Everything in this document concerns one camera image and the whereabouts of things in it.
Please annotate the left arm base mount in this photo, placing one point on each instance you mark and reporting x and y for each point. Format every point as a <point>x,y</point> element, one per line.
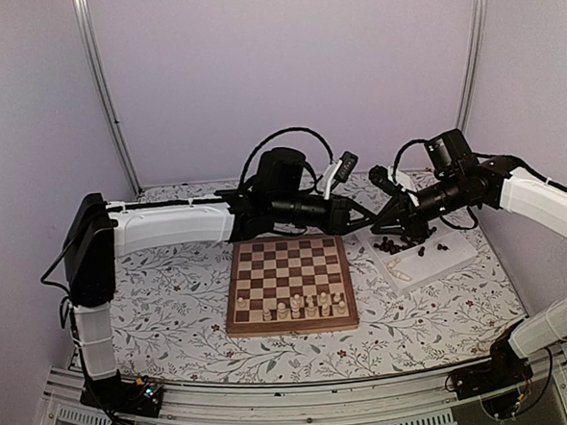
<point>142,396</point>

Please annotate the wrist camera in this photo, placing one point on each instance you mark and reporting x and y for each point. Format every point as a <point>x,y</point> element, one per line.
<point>336,173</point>
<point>401,186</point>

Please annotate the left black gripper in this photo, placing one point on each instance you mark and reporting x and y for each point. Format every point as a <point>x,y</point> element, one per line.
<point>339,222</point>

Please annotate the wooden chess board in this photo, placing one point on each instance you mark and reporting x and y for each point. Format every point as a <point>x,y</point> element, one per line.
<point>266,271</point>

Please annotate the white divided tray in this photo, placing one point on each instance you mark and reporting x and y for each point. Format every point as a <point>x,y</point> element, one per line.
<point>447,251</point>

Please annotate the front aluminium rail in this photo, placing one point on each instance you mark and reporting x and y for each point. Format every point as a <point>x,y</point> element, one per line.
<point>421,398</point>

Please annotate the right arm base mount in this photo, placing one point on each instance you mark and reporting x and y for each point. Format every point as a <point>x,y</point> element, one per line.
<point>503,370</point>

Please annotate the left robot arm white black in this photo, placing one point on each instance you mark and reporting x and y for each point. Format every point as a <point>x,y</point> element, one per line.
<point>102,234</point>

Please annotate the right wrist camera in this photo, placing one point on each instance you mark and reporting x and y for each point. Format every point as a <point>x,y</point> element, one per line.
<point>401,186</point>

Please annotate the pile of dark chess pieces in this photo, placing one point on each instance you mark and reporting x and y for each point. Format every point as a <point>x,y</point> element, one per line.
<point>389,246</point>

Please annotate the left aluminium frame post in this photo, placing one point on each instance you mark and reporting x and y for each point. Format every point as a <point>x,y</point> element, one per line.
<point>95,64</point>

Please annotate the white chess rook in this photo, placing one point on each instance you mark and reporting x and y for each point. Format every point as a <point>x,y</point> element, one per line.
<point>341,307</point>

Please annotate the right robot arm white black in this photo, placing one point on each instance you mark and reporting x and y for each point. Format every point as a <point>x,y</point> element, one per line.
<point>535,199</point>

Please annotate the white chess queen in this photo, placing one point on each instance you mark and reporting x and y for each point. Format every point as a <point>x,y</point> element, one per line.
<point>282,311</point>

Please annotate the white chess bishop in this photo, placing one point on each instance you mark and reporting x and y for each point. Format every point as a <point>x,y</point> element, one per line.
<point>267,315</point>
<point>311,310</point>

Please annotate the right aluminium frame post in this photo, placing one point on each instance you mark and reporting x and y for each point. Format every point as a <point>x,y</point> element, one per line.
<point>473,59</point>

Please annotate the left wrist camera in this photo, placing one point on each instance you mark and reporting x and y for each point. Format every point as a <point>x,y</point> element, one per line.
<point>336,173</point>

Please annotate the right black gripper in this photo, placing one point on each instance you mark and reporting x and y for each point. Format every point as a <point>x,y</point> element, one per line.
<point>403,213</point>

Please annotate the aluminium frame post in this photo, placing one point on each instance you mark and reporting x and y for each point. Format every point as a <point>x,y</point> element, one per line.
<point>473,59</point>
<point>95,64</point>

